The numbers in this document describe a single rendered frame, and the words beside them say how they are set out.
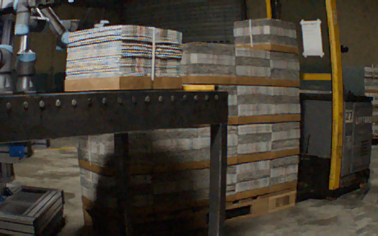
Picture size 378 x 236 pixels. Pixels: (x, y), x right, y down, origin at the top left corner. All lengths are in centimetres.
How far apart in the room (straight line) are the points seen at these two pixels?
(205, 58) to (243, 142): 55
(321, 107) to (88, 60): 238
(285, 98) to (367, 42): 599
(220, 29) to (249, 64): 735
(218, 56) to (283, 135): 72
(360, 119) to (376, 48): 533
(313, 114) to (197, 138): 129
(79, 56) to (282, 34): 184
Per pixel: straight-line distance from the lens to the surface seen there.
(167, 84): 193
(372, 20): 923
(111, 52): 174
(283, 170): 340
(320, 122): 386
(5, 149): 232
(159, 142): 276
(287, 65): 339
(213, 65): 296
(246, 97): 312
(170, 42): 194
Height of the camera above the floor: 80
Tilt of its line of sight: 3 degrees down
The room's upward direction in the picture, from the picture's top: straight up
